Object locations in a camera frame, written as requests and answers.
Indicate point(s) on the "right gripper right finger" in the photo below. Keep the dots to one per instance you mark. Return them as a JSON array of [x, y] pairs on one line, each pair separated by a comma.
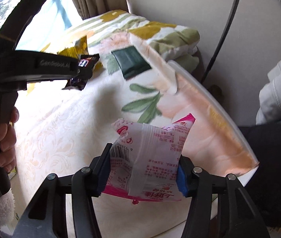
[[237, 215]]

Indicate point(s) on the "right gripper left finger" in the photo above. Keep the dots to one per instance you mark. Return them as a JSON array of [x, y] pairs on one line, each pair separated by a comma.
[[45, 215]]

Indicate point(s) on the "yellow snack bag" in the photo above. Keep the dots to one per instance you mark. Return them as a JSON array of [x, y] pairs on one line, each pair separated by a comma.
[[79, 48]]

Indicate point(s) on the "Snickers chocolate bar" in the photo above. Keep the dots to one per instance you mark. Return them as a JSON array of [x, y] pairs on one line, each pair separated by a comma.
[[85, 72]]

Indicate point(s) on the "pink white snack packet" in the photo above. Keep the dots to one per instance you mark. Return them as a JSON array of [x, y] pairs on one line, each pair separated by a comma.
[[144, 160]]

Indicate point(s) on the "dark green snack packet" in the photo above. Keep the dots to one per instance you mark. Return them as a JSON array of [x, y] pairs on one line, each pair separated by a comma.
[[130, 62]]

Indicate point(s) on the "person's left hand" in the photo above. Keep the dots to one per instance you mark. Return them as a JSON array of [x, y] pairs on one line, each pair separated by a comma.
[[7, 147]]

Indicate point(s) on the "floral bed sheet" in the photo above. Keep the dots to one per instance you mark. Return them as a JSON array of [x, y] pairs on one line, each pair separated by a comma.
[[60, 131]]

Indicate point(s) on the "floral striped folded quilt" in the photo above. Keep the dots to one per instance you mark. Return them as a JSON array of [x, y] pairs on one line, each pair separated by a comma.
[[112, 30]]

